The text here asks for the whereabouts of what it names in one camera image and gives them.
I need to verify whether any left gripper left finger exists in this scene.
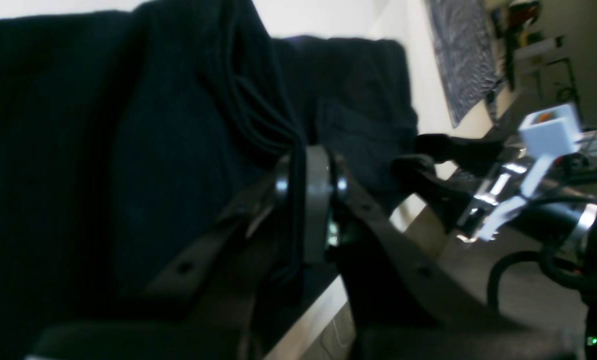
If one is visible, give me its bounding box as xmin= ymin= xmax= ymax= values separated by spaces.
xmin=28 ymin=154 xmax=292 ymax=360

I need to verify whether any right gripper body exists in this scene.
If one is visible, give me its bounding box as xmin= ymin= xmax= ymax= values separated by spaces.
xmin=455 ymin=152 xmax=597 ymax=248

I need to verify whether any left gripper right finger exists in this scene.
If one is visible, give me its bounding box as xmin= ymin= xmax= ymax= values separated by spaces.
xmin=305 ymin=145 xmax=577 ymax=360

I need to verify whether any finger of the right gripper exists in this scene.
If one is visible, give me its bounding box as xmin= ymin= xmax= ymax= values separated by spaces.
xmin=391 ymin=153 xmax=474 ymax=234
xmin=414 ymin=134 xmax=505 ymax=173

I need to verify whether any black T-shirt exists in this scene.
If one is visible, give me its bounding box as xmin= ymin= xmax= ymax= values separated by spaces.
xmin=0 ymin=0 xmax=417 ymax=360

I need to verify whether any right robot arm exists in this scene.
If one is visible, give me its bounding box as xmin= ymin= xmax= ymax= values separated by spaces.
xmin=391 ymin=134 xmax=597 ymax=360

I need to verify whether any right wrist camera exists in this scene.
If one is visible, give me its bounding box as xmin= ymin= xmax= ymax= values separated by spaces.
xmin=518 ymin=103 xmax=584 ymax=160

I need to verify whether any patterned grey wall panel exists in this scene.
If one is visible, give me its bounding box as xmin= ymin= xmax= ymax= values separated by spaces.
xmin=425 ymin=0 xmax=504 ymax=128

